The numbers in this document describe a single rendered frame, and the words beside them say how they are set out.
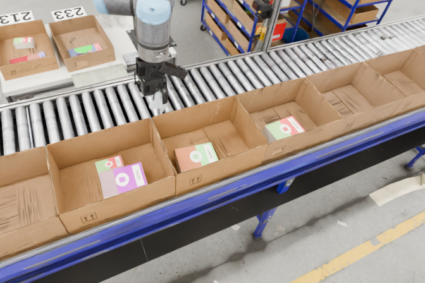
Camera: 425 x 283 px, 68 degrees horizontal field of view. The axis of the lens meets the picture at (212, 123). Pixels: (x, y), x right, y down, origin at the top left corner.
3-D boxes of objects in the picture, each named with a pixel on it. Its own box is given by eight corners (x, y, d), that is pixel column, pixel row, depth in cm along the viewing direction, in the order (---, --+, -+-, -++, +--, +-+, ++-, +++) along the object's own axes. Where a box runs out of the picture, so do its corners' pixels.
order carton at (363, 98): (350, 84, 181) (363, 60, 168) (387, 120, 165) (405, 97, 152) (294, 100, 167) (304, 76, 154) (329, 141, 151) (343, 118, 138)
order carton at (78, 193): (152, 141, 140) (150, 116, 128) (176, 198, 124) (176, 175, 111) (57, 169, 127) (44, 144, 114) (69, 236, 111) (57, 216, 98)
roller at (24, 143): (27, 109, 168) (24, 102, 164) (38, 191, 139) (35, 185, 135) (16, 111, 166) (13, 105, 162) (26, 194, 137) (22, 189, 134)
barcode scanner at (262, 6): (248, 14, 197) (253, -3, 190) (263, 13, 203) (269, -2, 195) (253, 19, 194) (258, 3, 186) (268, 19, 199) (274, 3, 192)
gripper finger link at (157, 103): (148, 117, 107) (145, 92, 102) (164, 112, 110) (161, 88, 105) (152, 120, 105) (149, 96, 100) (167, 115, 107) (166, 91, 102)
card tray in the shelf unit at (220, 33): (205, 19, 344) (206, 11, 337) (230, 16, 354) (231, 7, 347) (220, 41, 322) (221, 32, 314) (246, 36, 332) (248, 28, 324)
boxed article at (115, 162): (97, 168, 128) (95, 162, 125) (121, 160, 132) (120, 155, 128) (100, 179, 125) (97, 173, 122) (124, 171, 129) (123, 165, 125)
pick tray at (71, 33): (96, 27, 213) (93, 14, 205) (116, 60, 193) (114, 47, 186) (52, 36, 202) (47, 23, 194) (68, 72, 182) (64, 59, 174)
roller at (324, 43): (317, 44, 236) (322, 43, 238) (365, 90, 207) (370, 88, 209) (320, 38, 232) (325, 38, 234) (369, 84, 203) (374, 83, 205)
